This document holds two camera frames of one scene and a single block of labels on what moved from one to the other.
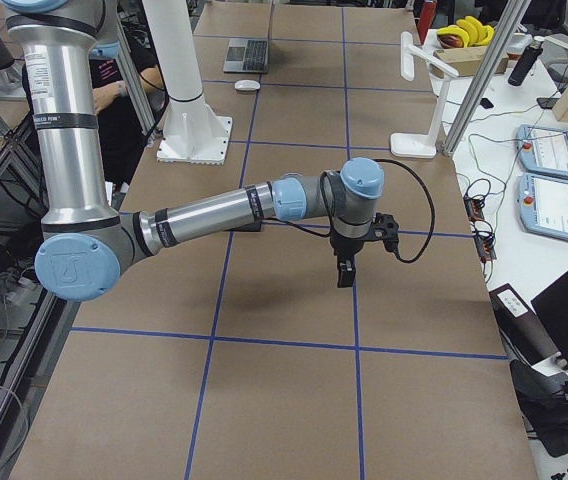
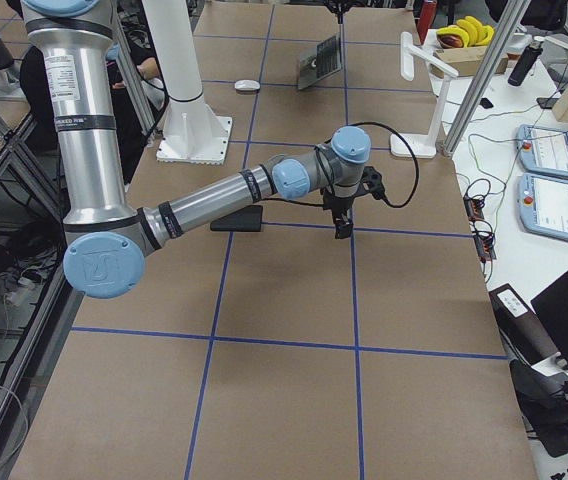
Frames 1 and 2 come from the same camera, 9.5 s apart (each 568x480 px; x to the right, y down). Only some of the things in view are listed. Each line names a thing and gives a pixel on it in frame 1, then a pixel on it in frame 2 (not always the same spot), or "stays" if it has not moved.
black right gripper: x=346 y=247 to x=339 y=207
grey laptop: x=246 y=56 to x=320 y=62
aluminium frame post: x=507 y=28 stays
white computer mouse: x=247 y=85 stays
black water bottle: x=526 y=62 stays
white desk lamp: x=422 y=145 stays
